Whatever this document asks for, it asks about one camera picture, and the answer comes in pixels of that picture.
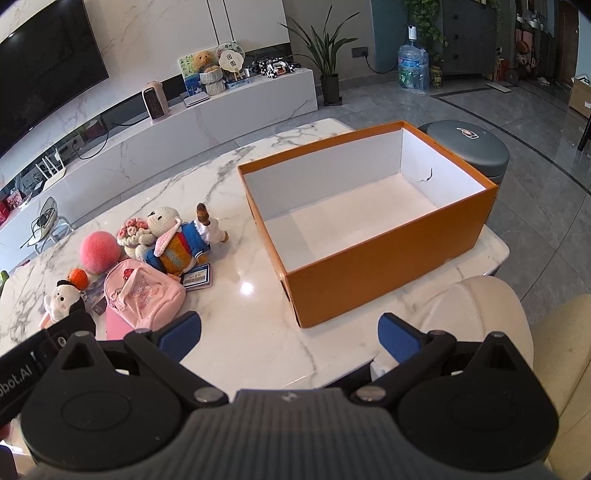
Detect cream chair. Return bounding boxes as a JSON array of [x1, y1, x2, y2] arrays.
[[531, 294, 591, 480]]

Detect black white toy cars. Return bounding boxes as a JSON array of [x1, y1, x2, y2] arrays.
[[249, 58, 301, 79]]

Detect orange cardboard box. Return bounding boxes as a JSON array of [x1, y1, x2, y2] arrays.
[[238, 121, 500, 329]]

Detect crochet flower bouquet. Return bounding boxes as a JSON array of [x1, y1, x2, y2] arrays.
[[116, 217, 158, 259]]

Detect rabbit plush doll blue jacket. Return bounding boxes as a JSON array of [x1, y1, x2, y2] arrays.
[[145, 202, 230, 277]]

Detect grey desk fan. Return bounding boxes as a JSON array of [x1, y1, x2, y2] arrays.
[[21, 196, 77, 252]]

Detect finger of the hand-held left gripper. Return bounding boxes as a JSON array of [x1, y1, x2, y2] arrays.
[[65, 309, 98, 337]]

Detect small white plush doll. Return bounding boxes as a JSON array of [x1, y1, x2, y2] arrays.
[[44, 279, 86, 324]]

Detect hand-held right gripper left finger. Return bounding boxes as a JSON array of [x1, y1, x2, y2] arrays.
[[48, 311, 229, 409]]

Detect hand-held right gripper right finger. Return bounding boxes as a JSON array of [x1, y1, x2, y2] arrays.
[[351, 313, 539, 407]]

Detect brown teddy bear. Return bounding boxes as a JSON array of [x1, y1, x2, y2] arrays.
[[191, 51, 218, 75]]

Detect small white pink appliance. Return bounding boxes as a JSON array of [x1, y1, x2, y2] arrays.
[[142, 80, 170, 121]]

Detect black power cable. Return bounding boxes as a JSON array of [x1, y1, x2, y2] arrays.
[[364, 54, 400, 75]]

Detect brown cardboard box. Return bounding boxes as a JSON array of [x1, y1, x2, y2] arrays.
[[568, 76, 591, 117]]

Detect potted plant black pot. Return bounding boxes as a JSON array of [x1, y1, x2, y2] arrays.
[[279, 16, 345, 106]]

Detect pink mini backpack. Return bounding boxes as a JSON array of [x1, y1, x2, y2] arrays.
[[102, 259, 186, 326]]

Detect white router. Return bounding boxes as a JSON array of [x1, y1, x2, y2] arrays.
[[39, 148, 68, 190]]

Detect grey round stool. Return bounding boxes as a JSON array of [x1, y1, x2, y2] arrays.
[[417, 120, 510, 186]]

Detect round paper fan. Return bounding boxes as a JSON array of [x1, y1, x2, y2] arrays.
[[216, 41, 245, 78]]

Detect green painting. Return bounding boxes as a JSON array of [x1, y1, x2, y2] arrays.
[[178, 52, 204, 79]]

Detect hanging ivy plant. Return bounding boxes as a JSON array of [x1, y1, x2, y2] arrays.
[[402, 0, 452, 52]]

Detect white chair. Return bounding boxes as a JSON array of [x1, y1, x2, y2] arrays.
[[369, 275, 536, 384]]

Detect blue water jug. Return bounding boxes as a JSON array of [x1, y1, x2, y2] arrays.
[[397, 25, 430, 92]]

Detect dark drawer cabinet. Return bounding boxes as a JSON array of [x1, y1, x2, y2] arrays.
[[441, 0, 500, 77]]

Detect pink peach plush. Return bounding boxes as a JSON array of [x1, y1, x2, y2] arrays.
[[79, 231, 122, 274]]

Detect blue-edged card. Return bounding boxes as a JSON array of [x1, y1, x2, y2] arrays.
[[180, 263, 214, 291]]

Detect black television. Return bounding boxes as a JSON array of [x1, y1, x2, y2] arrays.
[[0, 0, 110, 158]]

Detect red gift boxes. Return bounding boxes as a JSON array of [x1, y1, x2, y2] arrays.
[[0, 187, 31, 225]]

